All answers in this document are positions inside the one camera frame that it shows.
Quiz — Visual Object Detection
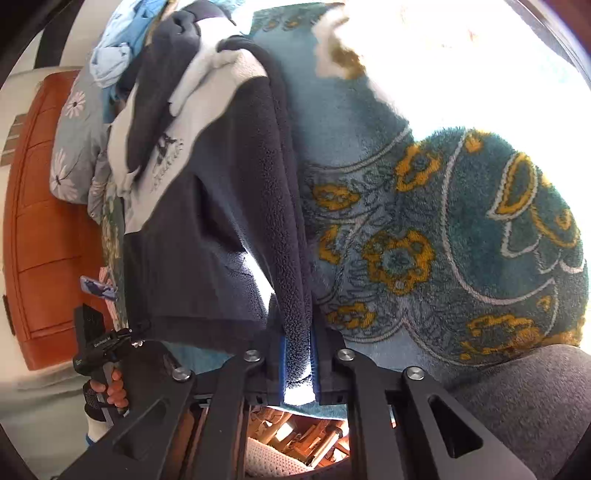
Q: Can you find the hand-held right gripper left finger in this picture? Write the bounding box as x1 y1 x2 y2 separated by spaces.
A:
58 330 289 480

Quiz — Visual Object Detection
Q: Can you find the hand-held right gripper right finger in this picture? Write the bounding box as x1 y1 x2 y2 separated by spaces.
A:
310 323 539 480

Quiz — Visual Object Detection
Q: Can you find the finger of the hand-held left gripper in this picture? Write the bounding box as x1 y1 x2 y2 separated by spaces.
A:
116 319 153 350

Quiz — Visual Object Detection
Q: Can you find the dark grey white fleece garment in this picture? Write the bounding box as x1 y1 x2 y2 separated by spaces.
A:
107 0 320 408

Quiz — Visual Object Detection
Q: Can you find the light blue clothes pile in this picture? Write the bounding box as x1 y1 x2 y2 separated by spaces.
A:
89 0 163 89

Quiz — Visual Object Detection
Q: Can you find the person's left hand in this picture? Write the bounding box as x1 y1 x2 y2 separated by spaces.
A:
82 367 129 420

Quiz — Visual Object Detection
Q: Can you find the small blue printed item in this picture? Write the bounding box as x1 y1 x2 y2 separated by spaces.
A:
79 275 117 302

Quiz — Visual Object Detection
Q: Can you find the green floral bedsheet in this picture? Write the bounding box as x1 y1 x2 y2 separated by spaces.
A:
99 182 130 326

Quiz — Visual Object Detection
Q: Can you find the white knit cloth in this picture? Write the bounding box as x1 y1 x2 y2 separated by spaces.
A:
244 435 308 477

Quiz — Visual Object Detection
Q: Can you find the orange leather headboard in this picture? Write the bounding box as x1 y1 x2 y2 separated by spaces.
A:
2 69 117 371

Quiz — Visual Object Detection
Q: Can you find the teal floral plush blanket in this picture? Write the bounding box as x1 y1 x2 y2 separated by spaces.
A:
175 0 591 408

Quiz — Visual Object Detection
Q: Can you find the grey floral pillow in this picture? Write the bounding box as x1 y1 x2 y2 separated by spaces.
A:
48 62 126 224

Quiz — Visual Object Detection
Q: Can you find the person's grey trouser leg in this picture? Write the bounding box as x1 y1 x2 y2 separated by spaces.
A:
450 344 591 480

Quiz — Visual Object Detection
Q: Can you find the wooden furniture frame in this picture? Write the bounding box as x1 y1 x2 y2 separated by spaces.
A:
249 407 352 468

